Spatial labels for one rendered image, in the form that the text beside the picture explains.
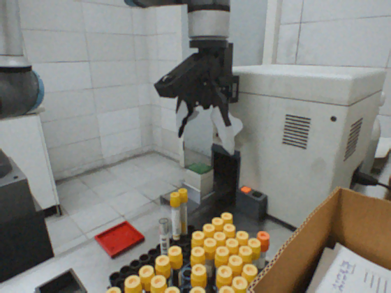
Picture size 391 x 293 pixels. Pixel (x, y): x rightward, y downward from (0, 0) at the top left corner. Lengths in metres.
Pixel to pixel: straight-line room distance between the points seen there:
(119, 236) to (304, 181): 0.36
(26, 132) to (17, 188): 1.38
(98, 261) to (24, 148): 1.60
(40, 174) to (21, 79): 1.44
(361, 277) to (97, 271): 0.38
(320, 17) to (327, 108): 1.45
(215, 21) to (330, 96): 0.22
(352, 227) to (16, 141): 1.90
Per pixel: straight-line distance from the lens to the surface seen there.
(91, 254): 0.50
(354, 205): 0.42
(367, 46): 1.77
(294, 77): 0.46
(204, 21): 0.45
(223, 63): 0.49
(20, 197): 0.65
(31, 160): 2.05
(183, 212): 0.44
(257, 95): 0.50
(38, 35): 2.62
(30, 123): 1.99
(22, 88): 0.72
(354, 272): 0.41
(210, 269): 0.34
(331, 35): 1.83
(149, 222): 0.54
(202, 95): 0.46
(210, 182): 0.52
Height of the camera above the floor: 1.20
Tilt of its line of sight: 20 degrees down
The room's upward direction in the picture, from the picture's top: straight up
